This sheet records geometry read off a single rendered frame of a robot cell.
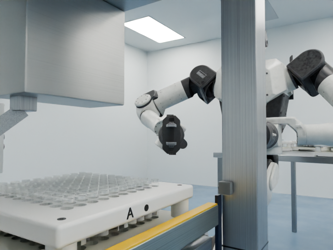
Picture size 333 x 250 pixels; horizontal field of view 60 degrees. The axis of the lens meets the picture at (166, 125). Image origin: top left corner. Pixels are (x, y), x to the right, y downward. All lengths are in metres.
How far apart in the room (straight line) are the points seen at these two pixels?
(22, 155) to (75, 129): 0.98
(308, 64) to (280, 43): 4.48
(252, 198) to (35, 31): 0.42
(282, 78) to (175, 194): 0.80
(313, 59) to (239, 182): 0.74
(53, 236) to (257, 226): 0.32
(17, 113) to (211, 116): 5.36
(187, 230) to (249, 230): 0.13
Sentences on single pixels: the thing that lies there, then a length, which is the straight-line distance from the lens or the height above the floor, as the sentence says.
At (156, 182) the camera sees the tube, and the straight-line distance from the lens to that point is 0.43.
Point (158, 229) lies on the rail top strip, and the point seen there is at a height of 0.87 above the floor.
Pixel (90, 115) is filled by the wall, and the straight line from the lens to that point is 5.28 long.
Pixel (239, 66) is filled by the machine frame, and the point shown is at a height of 1.10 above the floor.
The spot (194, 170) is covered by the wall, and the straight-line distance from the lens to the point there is 5.96.
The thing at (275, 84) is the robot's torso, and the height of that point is 1.17.
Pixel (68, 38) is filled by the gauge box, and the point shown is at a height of 1.15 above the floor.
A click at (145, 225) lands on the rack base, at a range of 0.41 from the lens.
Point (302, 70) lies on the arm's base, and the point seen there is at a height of 1.21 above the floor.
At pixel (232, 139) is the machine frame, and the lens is 0.49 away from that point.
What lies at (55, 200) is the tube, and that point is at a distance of 0.33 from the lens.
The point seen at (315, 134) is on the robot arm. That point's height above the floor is 0.99.
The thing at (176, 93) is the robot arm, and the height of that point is 1.17.
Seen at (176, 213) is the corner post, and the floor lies 0.87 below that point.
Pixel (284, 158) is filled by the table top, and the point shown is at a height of 0.86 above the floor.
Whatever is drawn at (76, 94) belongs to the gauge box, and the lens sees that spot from 0.52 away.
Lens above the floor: 0.98
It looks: 2 degrees up
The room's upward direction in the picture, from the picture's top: straight up
